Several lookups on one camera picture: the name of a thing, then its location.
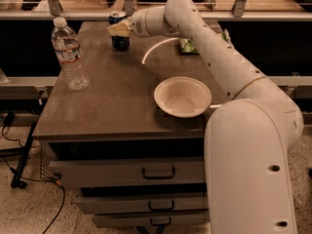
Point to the clear plastic water bottle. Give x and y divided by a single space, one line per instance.
69 53

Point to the metal shelf rail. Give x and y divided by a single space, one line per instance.
219 16

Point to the black stand bar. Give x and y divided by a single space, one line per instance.
16 182

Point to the bottom grey drawer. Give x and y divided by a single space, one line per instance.
153 219

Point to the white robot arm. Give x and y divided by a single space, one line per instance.
247 139

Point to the grey drawer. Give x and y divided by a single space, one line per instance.
151 203
153 219
129 172

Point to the top grey drawer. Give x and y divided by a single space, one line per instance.
129 172

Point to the white paper bowl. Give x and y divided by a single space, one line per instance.
183 97

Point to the grey drawer cabinet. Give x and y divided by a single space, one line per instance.
116 117

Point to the blue pepsi can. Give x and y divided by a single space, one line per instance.
120 43

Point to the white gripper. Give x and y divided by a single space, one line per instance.
140 23

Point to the green chip bag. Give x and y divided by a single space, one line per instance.
187 48

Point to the middle grey drawer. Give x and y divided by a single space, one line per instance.
151 203

